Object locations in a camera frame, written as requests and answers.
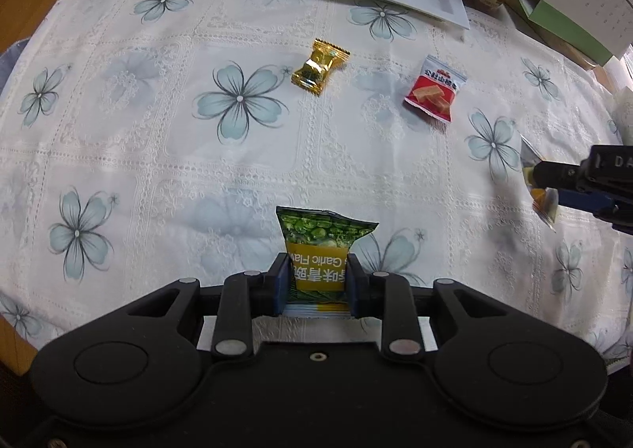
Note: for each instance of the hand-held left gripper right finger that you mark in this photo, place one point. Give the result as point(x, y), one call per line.
point(352, 287)

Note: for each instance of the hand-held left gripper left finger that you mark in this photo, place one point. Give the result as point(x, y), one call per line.
point(281, 287)

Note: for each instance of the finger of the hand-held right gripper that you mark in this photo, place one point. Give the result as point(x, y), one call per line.
point(583, 198)
point(559, 173)

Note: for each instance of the green yellow pea packet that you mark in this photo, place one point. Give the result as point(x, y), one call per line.
point(321, 240)

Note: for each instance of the red snack packet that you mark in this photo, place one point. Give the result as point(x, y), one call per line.
point(435, 89)

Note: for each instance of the flat light green box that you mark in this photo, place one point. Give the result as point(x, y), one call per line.
point(524, 8)

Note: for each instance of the white floral lace tablecloth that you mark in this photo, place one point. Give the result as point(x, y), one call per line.
point(148, 131)

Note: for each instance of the gold foil candy packet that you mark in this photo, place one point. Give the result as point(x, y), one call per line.
point(319, 65)

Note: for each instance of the grey-blue chair cushion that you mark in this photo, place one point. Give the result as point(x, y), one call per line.
point(12, 57)

